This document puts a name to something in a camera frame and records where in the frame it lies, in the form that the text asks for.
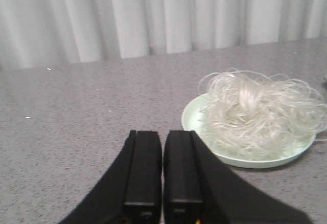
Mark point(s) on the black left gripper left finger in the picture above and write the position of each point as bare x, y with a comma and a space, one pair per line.
130, 189

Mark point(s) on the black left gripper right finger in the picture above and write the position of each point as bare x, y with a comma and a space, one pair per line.
199, 188

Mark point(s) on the white translucent vermicelli bundle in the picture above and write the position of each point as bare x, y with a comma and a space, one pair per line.
254, 115

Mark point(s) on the pale green round plate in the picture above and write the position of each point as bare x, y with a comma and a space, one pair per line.
191, 119

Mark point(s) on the black silver kitchen scale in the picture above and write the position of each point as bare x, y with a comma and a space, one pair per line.
324, 83

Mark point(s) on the white pleated curtain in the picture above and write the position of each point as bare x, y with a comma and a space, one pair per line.
43, 33

